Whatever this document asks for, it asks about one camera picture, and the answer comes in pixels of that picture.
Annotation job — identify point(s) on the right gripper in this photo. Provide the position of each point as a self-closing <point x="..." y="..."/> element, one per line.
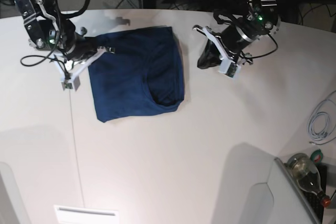
<point x="81" y="48"/>

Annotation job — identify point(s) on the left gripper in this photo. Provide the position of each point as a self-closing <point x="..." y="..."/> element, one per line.
<point x="234" y="38"/>

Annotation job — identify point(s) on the dark blue t-shirt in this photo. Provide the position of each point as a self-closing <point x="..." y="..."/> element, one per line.
<point x="143" y="76"/>

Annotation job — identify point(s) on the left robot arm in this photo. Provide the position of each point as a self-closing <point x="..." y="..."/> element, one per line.
<point x="246" y="21"/>

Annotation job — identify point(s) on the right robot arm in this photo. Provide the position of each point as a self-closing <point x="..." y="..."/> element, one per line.
<point x="49" y="29"/>

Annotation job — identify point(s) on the green tape roll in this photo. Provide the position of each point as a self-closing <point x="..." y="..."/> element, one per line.
<point x="317" y="156"/>

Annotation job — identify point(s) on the clear glass bottle red cap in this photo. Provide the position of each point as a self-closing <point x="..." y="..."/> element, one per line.
<point x="307" y="177"/>

